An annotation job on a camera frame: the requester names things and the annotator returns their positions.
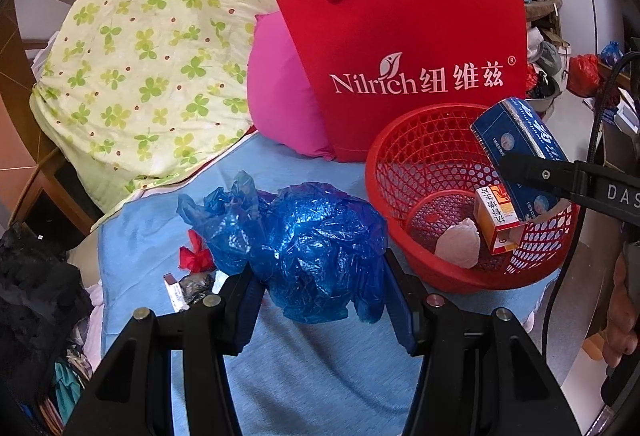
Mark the wooden bed frame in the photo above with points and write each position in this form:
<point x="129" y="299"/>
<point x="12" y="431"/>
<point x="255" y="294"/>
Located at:
<point x="50" y="186"/>

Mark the pink pillow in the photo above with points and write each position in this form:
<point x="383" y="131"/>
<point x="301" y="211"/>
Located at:
<point x="280" y="81"/>

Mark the person's right hand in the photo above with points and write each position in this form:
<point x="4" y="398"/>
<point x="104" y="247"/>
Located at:
<point x="625" y="311"/>

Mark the light blue blanket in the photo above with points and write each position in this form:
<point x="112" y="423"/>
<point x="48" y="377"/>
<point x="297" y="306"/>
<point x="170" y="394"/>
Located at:
<point x="320" y="366"/>

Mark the pale pink cloth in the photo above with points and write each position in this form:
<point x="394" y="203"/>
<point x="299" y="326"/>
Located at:
<point x="95" y="326"/>

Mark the red plastic basket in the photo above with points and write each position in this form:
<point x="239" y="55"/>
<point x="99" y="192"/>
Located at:
<point x="415" y="166"/>

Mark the red paper shopping bag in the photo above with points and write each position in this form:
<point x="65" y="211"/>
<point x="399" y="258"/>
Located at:
<point x="400" y="31"/>

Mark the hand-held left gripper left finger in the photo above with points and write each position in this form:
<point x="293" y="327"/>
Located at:
<point x="248" y="316"/>

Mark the blue cardboard box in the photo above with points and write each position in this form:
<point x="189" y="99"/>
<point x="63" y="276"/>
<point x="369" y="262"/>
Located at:
<point x="505" y="126"/>

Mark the red plastic bag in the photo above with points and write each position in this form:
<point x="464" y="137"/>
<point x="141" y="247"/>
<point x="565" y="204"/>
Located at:
<point x="585" y="74"/>

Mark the cluttered storage shelf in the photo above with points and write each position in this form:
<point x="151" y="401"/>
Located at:
<point x="542" y="16"/>

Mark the small white packet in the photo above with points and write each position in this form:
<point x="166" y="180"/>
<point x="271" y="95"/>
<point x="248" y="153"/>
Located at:
<point x="172" y="291"/>

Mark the orange medicine box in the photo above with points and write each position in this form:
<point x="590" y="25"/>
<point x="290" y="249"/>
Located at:
<point x="492" y="221"/>

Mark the dark crumpled wrapper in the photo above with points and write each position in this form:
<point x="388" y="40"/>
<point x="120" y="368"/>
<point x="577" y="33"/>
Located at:
<point x="197" y="286"/>

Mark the beige cushion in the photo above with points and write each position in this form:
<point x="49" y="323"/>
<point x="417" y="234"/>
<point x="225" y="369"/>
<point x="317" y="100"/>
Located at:
<point x="85" y="261"/>

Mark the crumpled white tissue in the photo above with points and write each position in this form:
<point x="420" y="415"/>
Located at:
<point x="457" y="243"/>

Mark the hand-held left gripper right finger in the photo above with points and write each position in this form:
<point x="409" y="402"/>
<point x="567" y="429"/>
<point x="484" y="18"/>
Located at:
<point x="400" y="306"/>

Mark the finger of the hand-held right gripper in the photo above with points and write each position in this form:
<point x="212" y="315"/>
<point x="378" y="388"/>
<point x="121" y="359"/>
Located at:
<point x="540" y="174"/>

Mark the clover print quilt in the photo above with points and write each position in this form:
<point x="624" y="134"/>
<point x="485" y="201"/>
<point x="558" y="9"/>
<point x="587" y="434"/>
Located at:
<point x="150" y="41"/>

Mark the small blue plastic bag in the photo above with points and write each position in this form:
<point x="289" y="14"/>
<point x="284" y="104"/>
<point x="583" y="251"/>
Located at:
<point x="612" y="54"/>

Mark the pile of dark clothes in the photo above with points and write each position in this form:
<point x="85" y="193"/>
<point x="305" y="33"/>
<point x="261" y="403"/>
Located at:
<point x="35" y="291"/>

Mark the red ribbon bow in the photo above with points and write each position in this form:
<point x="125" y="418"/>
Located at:
<point x="197" y="256"/>

